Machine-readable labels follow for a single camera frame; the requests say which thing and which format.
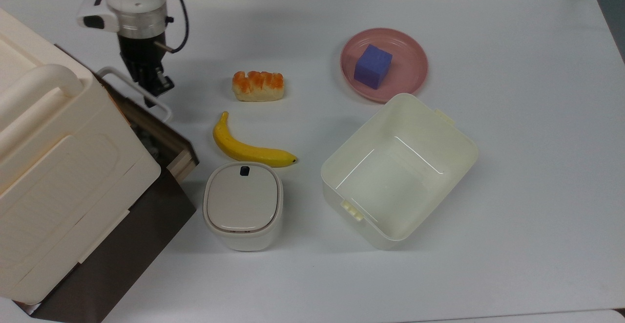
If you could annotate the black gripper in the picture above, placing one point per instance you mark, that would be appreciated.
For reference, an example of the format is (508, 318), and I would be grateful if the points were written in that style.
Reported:
(141, 56)

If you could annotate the orange glazed toy bread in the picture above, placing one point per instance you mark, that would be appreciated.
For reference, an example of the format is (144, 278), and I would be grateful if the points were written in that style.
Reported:
(258, 87)

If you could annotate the yellow toy banana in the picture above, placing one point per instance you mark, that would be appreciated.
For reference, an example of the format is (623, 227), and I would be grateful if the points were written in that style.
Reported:
(244, 152)

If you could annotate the small beige lidded trash can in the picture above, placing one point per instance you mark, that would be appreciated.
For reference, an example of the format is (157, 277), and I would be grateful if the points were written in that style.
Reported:
(242, 205)

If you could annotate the purple cube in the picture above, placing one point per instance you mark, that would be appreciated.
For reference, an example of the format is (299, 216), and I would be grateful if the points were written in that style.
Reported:
(372, 66)

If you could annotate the cream open plastic bin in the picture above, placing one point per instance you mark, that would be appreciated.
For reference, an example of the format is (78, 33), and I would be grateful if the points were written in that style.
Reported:
(390, 186)

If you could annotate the pink plastic plate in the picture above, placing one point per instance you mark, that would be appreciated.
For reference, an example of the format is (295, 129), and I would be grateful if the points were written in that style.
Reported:
(410, 54)

